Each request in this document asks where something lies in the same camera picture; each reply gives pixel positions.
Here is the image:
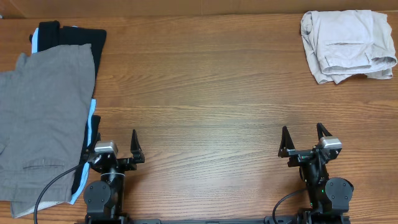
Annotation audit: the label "black garment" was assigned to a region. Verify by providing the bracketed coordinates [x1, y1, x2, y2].
[29, 21, 107, 187]

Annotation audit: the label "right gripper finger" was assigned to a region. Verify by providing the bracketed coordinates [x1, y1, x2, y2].
[279, 126, 295, 152]
[317, 123, 332, 139]

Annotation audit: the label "folded beige shorts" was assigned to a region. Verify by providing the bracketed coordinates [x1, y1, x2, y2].
[300, 10, 397, 84]

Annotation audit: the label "light blue garment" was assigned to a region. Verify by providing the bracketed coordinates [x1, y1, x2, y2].
[31, 28, 96, 205]

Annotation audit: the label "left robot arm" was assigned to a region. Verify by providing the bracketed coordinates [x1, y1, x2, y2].
[83, 130, 145, 223]

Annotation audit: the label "grey shorts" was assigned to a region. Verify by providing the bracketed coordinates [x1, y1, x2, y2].
[1, 44, 95, 218]

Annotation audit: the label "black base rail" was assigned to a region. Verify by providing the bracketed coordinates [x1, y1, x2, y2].
[76, 215, 351, 224]

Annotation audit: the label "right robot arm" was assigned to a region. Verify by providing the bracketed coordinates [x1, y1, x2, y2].
[272, 123, 354, 224]

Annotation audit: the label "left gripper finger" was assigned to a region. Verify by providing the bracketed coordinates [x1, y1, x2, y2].
[81, 133, 101, 162]
[130, 129, 143, 159]

